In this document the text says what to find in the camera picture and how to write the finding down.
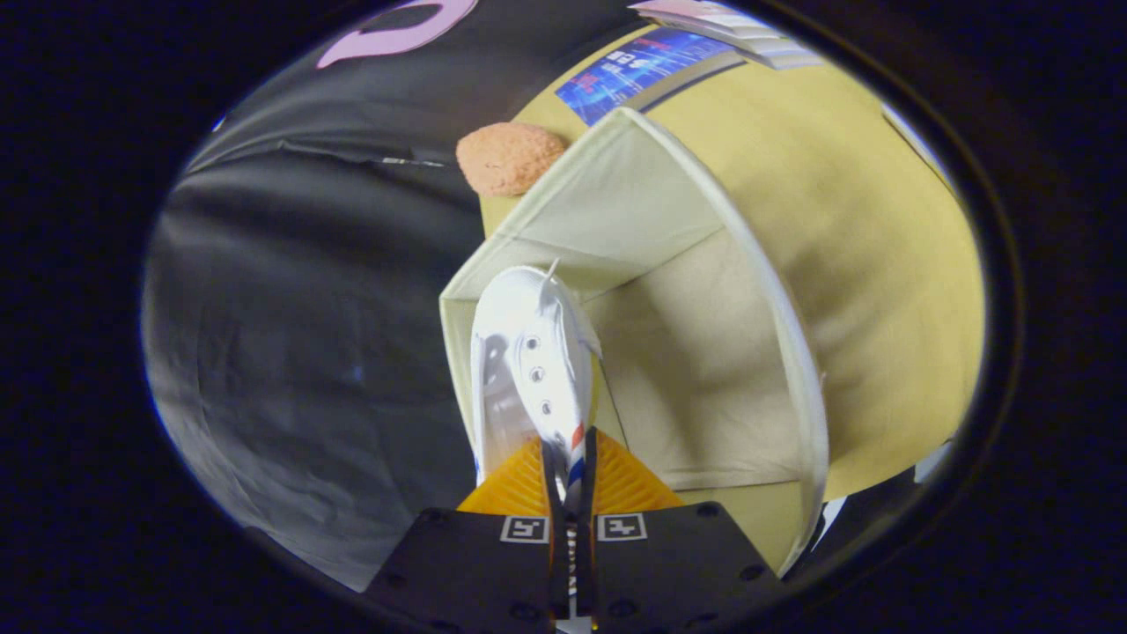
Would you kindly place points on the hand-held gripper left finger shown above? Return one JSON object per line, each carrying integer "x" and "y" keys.
{"x": 467, "y": 572}

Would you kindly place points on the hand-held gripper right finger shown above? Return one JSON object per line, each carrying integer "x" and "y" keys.
{"x": 678, "y": 572}

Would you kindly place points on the beige fabric storage box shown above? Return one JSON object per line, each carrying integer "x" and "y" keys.
{"x": 687, "y": 352}

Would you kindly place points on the white canvas shoe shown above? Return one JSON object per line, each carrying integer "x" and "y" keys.
{"x": 528, "y": 335}

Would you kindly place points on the black backdrop cloth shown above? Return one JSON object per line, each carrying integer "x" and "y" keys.
{"x": 308, "y": 308}

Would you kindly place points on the orange fuzzy ball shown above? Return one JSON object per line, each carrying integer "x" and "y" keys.
{"x": 511, "y": 158}

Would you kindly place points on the blue cover book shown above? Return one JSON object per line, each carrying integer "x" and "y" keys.
{"x": 634, "y": 75}

